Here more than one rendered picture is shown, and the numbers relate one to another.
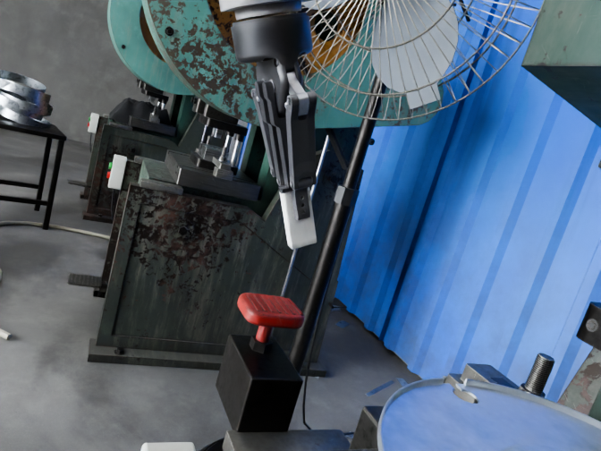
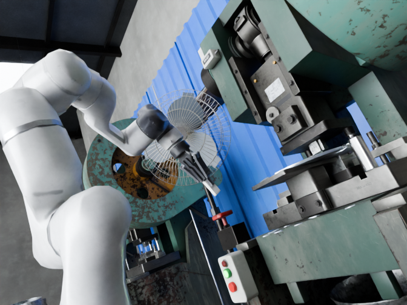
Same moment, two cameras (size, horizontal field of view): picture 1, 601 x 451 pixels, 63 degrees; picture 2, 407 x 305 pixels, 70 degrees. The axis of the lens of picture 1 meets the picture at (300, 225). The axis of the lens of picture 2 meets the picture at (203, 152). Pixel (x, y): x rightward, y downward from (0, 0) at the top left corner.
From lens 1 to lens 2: 0.63 m
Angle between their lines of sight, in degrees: 30
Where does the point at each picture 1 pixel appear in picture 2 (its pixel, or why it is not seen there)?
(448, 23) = (208, 138)
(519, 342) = not seen: hidden behind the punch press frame
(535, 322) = not seen: hidden behind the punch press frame
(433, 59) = (211, 150)
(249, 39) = (177, 150)
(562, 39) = (235, 112)
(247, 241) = (188, 278)
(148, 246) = not seen: outside the picture
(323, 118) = (186, 203)
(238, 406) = (233, 238)
